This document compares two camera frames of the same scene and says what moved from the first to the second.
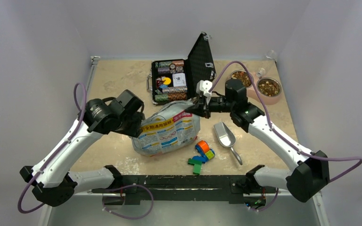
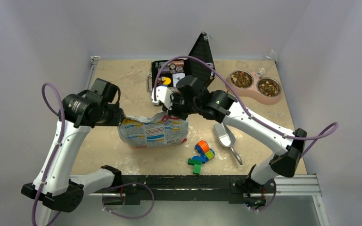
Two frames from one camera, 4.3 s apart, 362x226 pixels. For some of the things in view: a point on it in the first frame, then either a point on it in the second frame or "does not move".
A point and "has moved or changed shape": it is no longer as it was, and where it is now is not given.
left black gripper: [134, 130] -> [118, 113]
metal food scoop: [226, 137] does not move
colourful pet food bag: [168, 128] has moved or changed shape
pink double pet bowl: [269, 89] does not move
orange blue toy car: [202, 147] does not move
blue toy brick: [199, 158] does not move
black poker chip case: [176, 80] does not move
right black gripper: [200, 108] -> [175, 97]
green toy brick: [197, 165] does not move
